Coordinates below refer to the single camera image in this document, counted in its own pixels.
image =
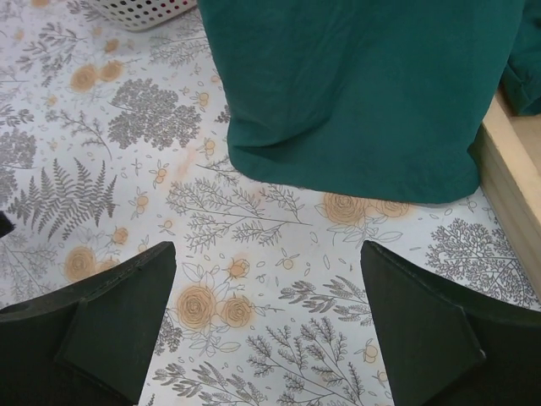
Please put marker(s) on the floral patterned table mat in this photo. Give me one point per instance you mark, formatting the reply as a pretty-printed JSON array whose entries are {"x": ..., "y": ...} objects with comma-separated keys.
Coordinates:
[{"x": 113, "y": 141}]

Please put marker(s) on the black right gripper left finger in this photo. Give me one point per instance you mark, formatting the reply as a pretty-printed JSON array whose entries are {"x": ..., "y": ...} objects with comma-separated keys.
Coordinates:
[{"x": 91, "y": 342}]

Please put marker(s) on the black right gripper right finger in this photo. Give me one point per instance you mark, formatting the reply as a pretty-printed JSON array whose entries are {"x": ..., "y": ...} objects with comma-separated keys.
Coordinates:
[{"x": 445, "y": 344}]

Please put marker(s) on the dark green hanging shorts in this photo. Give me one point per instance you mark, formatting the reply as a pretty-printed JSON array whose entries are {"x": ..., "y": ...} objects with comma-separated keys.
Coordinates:
[{"x": 375, "y": 99}]

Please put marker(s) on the right wooden clothes rack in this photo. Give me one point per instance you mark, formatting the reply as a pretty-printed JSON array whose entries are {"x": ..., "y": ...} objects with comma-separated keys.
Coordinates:
[{"x": 507, "y": 151}]

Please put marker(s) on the white plastic laundry basket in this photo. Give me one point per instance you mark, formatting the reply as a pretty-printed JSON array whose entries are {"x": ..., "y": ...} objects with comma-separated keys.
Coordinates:
[{"x": 140, "y": 15}]

